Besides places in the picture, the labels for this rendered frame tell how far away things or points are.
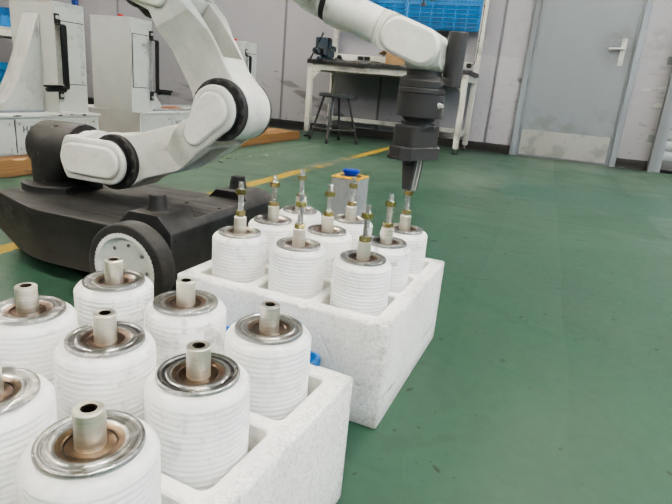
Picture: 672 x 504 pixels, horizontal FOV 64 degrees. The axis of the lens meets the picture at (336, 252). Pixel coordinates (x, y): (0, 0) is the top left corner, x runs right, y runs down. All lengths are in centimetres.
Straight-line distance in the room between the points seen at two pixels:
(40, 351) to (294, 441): 28
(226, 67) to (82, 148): 45
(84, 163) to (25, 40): 177
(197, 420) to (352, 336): 40
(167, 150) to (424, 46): 70
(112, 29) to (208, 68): 235
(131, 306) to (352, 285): 33
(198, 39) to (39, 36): 197
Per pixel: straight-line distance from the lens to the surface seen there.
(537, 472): 90
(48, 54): 322
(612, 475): 95
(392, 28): 102
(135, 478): 43
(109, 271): 73
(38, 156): 168
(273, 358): 57
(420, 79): 101
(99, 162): 150
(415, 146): 102
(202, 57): 134
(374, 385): 86
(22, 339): 64
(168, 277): 120
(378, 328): 81
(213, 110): 127
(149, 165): 145
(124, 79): 360
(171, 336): 64
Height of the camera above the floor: 51
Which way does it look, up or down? 17 degrees down
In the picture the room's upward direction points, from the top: 5 degrees clockwise
